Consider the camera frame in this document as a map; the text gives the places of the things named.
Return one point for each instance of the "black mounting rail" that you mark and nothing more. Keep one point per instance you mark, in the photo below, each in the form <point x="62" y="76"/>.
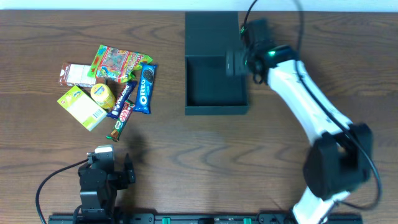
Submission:
<point x="263" y="218"/>

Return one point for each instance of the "brown white snack box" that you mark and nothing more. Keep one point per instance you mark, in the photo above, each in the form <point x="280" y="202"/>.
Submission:
<point x="76" y="74"/>

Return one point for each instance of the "yellow round candy tub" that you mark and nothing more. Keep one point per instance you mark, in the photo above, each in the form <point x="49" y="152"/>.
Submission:
<point x="103" y="96"/>

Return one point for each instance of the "colourful gummy candy bag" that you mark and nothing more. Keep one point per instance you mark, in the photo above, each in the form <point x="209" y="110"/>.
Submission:
<point x="116" y="64"/>

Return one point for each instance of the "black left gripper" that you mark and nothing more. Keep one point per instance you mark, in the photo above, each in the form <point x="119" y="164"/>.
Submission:
<point x="117" y="177"/>

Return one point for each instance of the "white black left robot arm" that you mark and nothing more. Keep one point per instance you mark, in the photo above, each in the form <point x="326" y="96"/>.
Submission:
<point x="99" y="183"/>

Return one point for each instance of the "blue Oreo cookie pack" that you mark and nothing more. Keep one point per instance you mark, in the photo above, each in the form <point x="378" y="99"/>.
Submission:
<point x="144" y="91"/>

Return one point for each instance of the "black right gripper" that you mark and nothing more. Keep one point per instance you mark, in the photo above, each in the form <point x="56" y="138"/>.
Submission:
<point x="234" y="63"/>

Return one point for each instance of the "green yellow snack box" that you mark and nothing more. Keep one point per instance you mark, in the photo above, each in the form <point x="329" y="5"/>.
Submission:
<point x="85" y="110"/>

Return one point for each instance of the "black box with lid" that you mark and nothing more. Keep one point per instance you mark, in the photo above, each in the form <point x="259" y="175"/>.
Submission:
<point x="208" y="89"/>

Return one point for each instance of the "red KitKat bar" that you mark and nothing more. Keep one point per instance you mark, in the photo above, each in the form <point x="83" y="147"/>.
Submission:
<point x="121" y="121"/>

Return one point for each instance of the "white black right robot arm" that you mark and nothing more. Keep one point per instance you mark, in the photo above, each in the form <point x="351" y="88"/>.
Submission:
<point x="339" y="159"/>

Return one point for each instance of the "purple Dairy Milk bar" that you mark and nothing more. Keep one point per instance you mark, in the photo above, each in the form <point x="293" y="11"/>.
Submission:
<point x="119" y="104"/>

